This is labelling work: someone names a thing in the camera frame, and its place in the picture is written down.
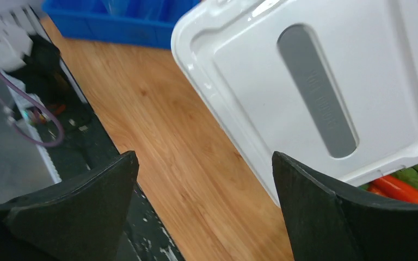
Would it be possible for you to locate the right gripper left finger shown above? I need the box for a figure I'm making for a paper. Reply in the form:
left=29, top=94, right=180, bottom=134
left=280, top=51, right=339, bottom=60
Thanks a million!
left=0, top=151, right=139, bottom=260

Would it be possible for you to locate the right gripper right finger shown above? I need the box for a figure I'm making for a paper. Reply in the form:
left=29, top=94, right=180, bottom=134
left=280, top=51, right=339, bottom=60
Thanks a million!
left=272, top=151, right=418, bottom=260

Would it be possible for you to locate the white tray lid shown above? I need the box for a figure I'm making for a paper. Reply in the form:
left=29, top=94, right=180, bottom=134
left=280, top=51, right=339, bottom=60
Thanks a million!
left=171, top=1, right=418, bottom=204

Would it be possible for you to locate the orange carrot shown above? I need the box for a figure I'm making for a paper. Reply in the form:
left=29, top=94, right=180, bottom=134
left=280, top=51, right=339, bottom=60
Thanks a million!
left=367, top=176, right=418, bottom=204

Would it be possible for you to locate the blue plastic bin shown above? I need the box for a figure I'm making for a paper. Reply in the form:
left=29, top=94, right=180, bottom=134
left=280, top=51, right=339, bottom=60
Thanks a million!
left=42, top=1, right=199, bottom=49

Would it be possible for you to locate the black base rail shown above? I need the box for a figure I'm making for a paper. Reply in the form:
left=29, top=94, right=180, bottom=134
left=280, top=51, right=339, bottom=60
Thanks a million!
left=14, top=57, right=186, bottom=261

